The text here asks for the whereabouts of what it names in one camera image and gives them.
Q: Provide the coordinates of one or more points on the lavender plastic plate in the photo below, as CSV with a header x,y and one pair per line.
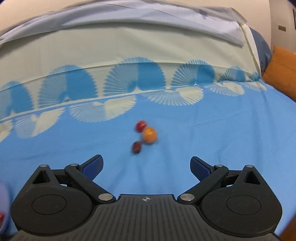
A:
x,y
5,202

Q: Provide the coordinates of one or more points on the dark jujube in cluster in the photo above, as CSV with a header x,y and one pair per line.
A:
x,y
136,147

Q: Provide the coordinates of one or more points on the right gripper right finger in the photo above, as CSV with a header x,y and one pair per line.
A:
x,y
210,178

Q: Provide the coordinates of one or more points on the red cherry tomato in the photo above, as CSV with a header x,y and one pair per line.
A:
x,y
140,126

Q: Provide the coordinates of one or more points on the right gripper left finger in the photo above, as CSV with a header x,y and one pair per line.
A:
x,y
81,177

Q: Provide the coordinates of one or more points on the grey-white sheet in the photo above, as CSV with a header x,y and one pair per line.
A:
x,y
220,22

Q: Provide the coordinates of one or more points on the red candy fruit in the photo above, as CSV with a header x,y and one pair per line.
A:
x,y
2,217

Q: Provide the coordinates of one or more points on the orange fruit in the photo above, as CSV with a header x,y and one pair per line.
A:
x,y
149,135

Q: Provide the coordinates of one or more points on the orange cushion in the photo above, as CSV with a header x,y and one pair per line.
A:
x,y
281,72

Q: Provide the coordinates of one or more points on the blue patterned sofa cover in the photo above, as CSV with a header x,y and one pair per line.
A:
x,y
69,95

